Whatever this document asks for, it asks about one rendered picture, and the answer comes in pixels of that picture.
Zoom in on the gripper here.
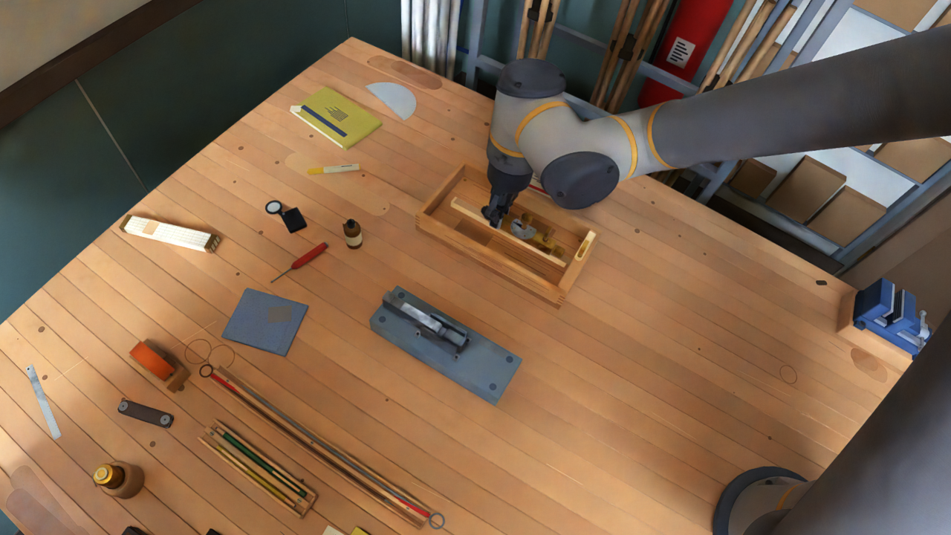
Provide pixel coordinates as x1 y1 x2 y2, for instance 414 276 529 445
482 152 534 229

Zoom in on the brass clinometer hand level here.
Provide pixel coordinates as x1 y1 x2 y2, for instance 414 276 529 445
501 211 567 259

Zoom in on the wooden instrument case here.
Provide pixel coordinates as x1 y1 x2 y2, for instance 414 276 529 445
415 163 598 308

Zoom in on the blue-grey check block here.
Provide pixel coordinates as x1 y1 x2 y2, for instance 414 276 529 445
369 285 523 406

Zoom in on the dark metal cradle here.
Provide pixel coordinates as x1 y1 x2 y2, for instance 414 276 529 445
382 291 472 354

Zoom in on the grey semicircular protractor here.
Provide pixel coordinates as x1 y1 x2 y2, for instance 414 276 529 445
365 81 418 122

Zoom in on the yellow notebook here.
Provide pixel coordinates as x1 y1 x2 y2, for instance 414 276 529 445
289 86 383 150

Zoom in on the white rod bundle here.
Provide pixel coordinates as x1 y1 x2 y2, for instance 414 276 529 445
400 0 463 77

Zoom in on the wooden tripod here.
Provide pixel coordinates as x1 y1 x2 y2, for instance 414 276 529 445
516 0 563 62
590 0 673 114
697 0 814 95

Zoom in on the black folding magnifier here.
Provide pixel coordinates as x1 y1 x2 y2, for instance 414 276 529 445
264 199 308 235

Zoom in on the red cylinder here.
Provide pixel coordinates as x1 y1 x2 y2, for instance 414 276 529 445
638 0 734 109

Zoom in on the blue-grey square cloth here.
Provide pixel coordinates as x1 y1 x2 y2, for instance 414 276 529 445
221 288 310 357

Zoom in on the long wooden ranging rod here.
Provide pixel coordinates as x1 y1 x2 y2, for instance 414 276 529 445
198 363 447 531

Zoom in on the white folding rule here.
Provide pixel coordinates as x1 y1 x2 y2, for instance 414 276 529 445
119 214 223 254

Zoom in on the grey metal shelf unit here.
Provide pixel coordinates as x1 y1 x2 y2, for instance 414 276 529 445
457 0 951 270

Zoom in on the wooden pencil tray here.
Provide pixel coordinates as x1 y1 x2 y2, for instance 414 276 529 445
198 420 319 519

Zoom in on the orange tape reel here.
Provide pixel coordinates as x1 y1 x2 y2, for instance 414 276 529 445
129 339 192 394

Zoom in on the blue bench vise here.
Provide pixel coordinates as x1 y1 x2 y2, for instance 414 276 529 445
851 278 932 358

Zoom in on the dark brown pocket knife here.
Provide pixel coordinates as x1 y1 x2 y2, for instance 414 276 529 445
117 398 175 429

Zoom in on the steel ruler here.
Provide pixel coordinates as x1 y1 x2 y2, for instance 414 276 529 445
25 363 62 441

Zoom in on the red-handled screwdriver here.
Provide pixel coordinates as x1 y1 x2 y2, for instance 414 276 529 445
270 241 330 285

